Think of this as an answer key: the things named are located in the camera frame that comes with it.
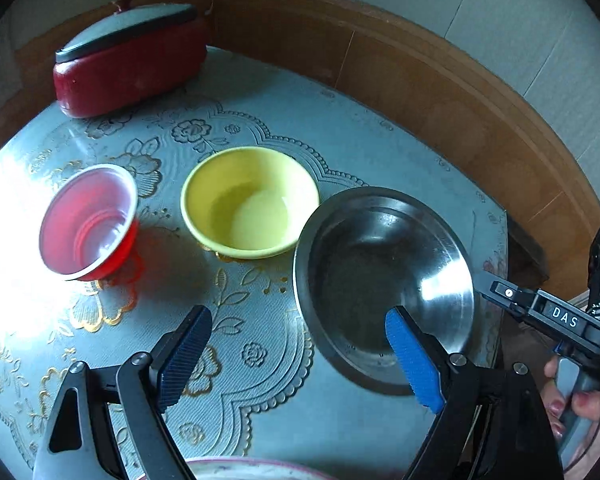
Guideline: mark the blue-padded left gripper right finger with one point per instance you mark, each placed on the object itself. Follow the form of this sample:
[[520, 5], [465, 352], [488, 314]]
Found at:
[[490, 424]]

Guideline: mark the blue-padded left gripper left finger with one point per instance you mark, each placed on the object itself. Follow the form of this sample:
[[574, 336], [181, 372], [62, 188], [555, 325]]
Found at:
[[79, 442]]

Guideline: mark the white floral ceramic plate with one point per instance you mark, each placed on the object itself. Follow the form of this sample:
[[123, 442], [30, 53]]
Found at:
[[251, 468]]

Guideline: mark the red plastic bowl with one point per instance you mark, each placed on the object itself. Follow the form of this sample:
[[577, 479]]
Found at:
[[90, 226]]

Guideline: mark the stainless steel bowl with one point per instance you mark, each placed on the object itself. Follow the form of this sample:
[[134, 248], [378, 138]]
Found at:
[[365, 251]]

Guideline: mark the yellow ceramic bowl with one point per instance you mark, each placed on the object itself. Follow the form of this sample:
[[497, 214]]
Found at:
[[248, 203]]

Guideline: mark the person's right hand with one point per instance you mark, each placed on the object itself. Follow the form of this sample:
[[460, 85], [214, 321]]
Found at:
[[585, 405]]

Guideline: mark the floral embossed table cover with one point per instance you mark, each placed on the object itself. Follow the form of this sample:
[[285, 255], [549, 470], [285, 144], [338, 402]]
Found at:
[[261, 389]]

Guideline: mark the red pot with lid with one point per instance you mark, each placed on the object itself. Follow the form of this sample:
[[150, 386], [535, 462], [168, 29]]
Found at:
[[129, 56]]

